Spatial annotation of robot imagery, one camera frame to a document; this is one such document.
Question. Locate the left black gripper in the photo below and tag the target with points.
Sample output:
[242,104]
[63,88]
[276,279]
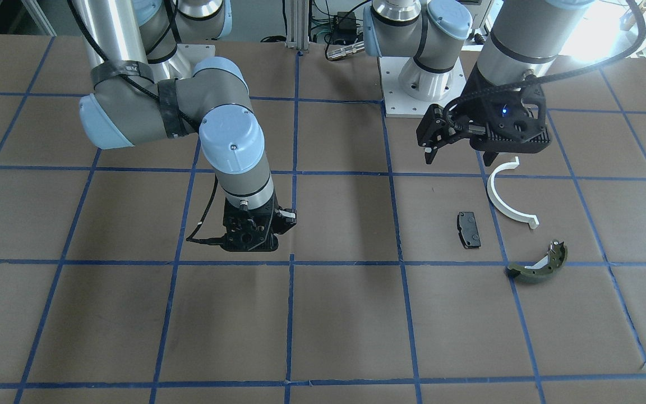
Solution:
[473,109]

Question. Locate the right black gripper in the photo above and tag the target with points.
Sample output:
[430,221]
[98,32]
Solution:
[285,217]

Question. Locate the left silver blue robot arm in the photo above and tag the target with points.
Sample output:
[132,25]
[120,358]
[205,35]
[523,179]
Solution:
[525,39]

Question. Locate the black brake pad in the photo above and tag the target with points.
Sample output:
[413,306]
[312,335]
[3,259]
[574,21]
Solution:
[468,230]

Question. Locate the black power adapter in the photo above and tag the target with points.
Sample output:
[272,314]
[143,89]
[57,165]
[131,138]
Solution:
[345,28]

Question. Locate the olive green brake shoe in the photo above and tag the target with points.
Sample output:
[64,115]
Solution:
[542,270]

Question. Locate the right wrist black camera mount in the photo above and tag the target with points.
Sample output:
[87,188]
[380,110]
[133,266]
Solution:
[249,230]

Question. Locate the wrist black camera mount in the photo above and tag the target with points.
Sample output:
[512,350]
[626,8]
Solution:
[249,230]
[511,121]

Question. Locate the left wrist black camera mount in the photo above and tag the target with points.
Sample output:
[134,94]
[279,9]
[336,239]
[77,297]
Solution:
[511,121]

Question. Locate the white curved plastic bracket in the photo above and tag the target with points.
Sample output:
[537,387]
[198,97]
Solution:
[500,197]

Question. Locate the aluminium frame post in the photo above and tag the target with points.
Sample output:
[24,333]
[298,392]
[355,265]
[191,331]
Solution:
[297,25]

